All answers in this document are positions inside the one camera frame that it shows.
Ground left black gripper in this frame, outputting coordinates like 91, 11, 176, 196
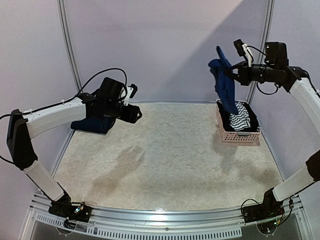
104, 100, 142, 123

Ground blue garment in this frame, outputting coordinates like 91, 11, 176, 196
208, 46, 239, 115

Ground dark blue denim jeans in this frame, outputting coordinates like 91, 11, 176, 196
70, 116, 116, 135

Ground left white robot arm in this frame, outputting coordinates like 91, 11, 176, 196
6, 77, 142, 217

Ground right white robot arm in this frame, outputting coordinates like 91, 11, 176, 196
224, 39, 320, 218

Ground pink plastic laundry basket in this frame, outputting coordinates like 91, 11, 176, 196
215, 99, 261, 145

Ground black garment in basket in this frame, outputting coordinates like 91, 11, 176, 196
218, 101, 259, 132

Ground black white striped garment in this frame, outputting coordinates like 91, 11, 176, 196
229, 101, 251, 132

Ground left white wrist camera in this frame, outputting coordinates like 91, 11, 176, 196
119, 83, 138, 106

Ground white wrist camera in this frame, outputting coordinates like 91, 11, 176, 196
119, 83, 138, 106
233, 39, 254, 67

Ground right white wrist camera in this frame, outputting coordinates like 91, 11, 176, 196
233, 39, 254, 67

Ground right aluminium frame post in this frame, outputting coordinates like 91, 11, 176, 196
246, 0, 275, 105

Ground aluminium frame post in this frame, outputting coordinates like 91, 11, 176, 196
57, 0, 82, 91
246, 0, 275, 105

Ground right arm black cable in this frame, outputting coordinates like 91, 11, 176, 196
246, 44, 320, 96

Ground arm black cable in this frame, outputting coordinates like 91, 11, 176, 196
246, 44, 320, 96
0, 67, 128, 163

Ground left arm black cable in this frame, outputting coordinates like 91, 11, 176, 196
0, 67, 128, 163

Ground aluminium front rail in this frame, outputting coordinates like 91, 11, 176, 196
21, 193, 313, 240

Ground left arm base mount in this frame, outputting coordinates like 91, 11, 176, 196
48, 195, 93, 223

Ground left aluminium frame post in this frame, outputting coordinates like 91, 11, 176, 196
57, 0, 82, 91

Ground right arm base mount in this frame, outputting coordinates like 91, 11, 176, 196
240, 197, 294, 237

